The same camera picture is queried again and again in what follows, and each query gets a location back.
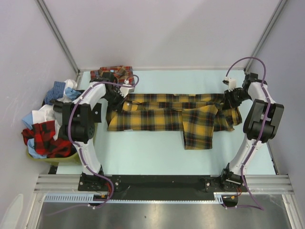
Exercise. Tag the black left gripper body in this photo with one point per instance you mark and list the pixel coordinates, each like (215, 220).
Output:
(115, 99)

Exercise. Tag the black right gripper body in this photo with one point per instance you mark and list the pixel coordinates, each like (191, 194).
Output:
(236, 97)

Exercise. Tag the yellow plaid long sleeve shirt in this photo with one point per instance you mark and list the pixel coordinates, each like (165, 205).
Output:
(197, 116)

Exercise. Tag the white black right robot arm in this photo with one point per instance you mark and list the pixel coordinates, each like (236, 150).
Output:
(260, 125)

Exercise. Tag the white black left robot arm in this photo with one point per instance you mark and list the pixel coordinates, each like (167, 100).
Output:
(84, 145)

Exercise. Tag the folded red plaid shirt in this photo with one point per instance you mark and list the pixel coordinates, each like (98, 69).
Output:
(121, 73)

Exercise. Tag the light blue shirt in bin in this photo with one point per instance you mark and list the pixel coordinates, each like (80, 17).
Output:
(28, 120)

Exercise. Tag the blue patterned shirt in bin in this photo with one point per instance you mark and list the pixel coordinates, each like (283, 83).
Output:
(56, 92)

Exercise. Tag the white shirt in bin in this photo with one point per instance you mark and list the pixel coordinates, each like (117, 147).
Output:
(46, 112)

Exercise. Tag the olive green laundry bin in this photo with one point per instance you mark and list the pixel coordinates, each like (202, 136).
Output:
(69, 159)

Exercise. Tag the red black buffalo plaid shirt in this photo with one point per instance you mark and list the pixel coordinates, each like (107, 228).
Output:
(43, 141)

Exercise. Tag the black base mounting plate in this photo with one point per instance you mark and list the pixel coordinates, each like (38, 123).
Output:
(158, 187)

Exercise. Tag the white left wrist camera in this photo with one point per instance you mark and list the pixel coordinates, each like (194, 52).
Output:
(126, 88)

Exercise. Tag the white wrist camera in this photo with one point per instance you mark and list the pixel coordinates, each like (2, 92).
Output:
(126, 88)
(231, 83)

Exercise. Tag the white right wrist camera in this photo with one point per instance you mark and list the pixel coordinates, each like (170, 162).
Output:
(231, 83)

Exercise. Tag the aluminium left corner post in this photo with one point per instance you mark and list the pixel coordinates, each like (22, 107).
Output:
(57, 34)

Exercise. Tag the aluminium corner post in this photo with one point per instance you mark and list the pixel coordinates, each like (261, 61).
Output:
(269, 27)
(57, 34)

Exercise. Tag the aluminium right corner post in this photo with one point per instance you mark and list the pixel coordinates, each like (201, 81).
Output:
(269, 27)

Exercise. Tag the aluminium frame front rail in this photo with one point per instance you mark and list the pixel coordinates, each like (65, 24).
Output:
(263, 184)

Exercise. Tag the white slotted cable duct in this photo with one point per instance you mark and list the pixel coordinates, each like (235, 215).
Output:
(92, 199)

